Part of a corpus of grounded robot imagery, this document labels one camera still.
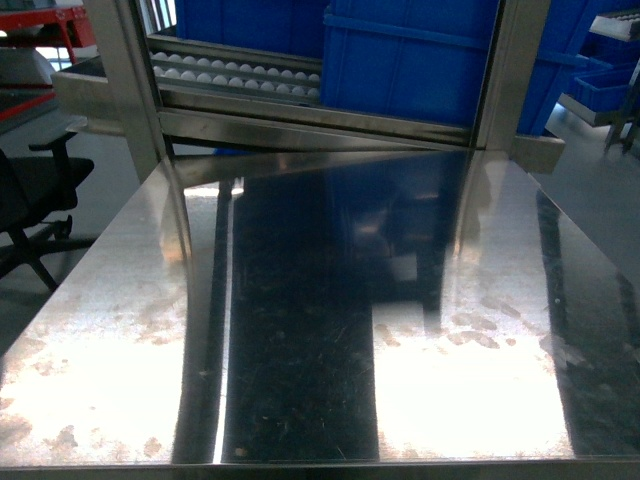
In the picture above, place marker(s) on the large blue plastic crate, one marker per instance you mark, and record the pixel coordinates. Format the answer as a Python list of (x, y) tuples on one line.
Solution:
[(425, 60)]

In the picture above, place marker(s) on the stainless steel flow rack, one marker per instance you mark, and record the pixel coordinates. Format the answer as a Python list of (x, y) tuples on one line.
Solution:
[(117, 93)]

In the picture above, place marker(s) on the black office chair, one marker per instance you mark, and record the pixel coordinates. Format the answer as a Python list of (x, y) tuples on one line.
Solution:
[(32, 188)]

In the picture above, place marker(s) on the background shelf with blue bins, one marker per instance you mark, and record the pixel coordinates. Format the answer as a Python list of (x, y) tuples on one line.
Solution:
[(605, 92)]

